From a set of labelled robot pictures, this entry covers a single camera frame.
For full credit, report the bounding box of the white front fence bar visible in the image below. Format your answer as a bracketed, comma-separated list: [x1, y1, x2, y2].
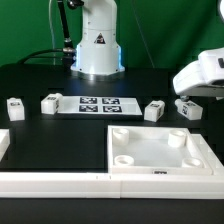
[0, 172, 224, 199]

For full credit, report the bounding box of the white square table top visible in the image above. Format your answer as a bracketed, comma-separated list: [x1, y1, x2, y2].
[107, 126, 213, 176]

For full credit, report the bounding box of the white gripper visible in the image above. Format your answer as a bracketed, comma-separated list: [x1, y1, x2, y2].
[173, 47, 224, 102]

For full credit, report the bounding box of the black cable at base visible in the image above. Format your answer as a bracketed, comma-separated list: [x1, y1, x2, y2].
[17, 46, 77, 66]

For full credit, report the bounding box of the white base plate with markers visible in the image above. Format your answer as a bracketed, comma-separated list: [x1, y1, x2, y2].
[59, 96, 142, 116]

